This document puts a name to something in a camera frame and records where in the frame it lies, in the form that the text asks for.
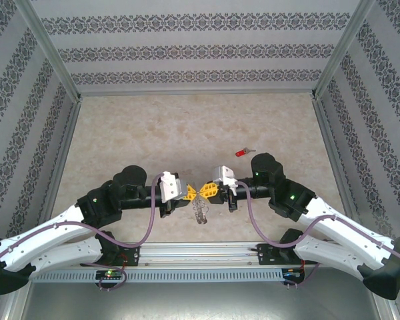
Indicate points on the silver keyring with keys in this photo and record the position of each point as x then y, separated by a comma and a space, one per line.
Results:
201, 213

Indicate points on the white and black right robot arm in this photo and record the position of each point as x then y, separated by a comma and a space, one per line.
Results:
353, 230

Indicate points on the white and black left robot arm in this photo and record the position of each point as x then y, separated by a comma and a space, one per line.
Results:
26, 245

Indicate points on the grey sheet metal panel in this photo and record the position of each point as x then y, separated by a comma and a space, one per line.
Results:
200, 303

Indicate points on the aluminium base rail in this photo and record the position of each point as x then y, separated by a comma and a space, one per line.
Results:
200, 253

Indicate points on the aluminium frame bar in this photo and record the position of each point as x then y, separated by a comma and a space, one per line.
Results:
196, 92
15, 311
336, 166
59, 166
388, 313

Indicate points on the aluminium frame post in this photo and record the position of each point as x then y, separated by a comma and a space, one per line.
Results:
341, 46
50, 46

